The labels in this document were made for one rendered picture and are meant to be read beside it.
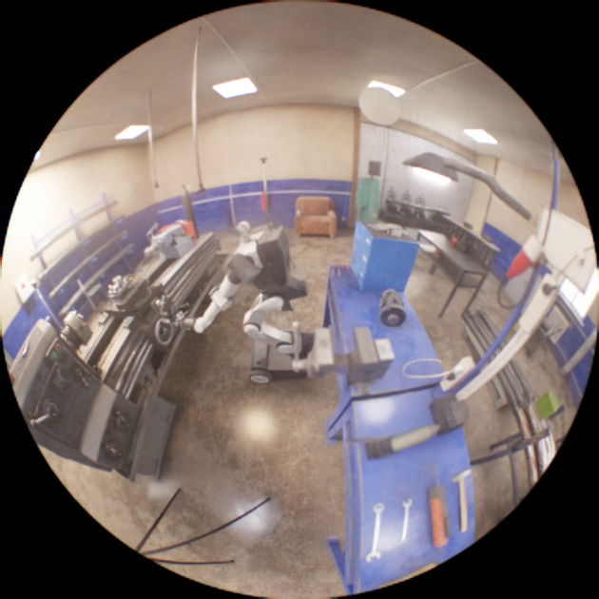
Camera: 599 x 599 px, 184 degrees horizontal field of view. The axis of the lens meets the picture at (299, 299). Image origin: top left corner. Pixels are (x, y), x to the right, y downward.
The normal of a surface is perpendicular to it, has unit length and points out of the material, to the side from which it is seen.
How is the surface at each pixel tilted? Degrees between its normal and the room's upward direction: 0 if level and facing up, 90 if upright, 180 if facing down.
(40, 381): 90
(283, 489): 0
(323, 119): 90
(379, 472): 0
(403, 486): 0
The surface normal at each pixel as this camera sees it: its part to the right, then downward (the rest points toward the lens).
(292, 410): -0.01, -0.76
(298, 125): -0.02, 0.65
